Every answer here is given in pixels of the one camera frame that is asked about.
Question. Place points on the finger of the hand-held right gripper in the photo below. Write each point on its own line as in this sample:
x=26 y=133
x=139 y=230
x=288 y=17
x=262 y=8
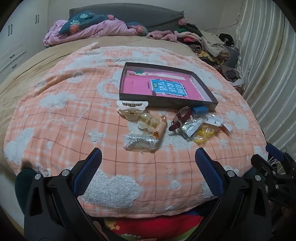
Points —
x=261 y=163
x=275 y=153

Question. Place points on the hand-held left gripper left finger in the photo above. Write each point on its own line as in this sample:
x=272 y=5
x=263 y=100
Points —
x=89 y=171

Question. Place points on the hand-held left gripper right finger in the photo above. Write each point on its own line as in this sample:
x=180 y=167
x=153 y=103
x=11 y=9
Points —
x=209 y=171

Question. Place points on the bag of yellow rings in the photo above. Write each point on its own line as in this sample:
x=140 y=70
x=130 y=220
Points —
x=201 y=139

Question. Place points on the clear earring packet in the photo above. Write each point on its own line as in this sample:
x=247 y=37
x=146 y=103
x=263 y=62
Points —
x=214 y=120

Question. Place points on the clear plastic hair clips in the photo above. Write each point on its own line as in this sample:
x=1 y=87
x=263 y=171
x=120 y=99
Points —
x=146 y=121

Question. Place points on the dark tray with pink bottom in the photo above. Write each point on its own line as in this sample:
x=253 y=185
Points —
x=138 y=85

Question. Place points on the orange plaid cloud blanket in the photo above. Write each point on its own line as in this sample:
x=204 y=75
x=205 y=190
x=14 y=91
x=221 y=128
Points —
x=81 y=139

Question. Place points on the silver foil packet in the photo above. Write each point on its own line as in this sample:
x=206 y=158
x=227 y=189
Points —
x=190 y=127

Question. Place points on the white hair claw clip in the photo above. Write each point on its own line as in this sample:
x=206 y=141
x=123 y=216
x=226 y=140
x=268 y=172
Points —
x=131 y=105

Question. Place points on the red floral cloth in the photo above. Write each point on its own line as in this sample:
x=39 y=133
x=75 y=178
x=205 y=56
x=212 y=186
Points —
x=150 y=227

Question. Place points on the cream curtain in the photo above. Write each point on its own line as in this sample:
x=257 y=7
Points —
x=266 y=69

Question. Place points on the bag of clothes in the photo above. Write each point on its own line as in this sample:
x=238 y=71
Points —
x=231 y=74

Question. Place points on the pile of clothes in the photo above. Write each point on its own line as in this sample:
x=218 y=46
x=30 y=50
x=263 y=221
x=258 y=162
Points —
x=212 y=46

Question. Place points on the black bag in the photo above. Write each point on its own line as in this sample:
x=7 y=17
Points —
x=225 y=38

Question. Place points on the pink quilt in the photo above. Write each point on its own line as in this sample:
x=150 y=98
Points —
x=99 y=29

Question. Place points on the pink fluffy garment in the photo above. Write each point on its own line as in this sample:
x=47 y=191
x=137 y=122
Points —
x=159 y=34

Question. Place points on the white wardrobe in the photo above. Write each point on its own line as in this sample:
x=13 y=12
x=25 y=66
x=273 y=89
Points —
x=18 y=41

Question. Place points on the teal floral pillow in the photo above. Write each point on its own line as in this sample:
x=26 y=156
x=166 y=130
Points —
x=81 y=20

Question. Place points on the grey headboard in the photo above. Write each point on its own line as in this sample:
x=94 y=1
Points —
x=150 y=16

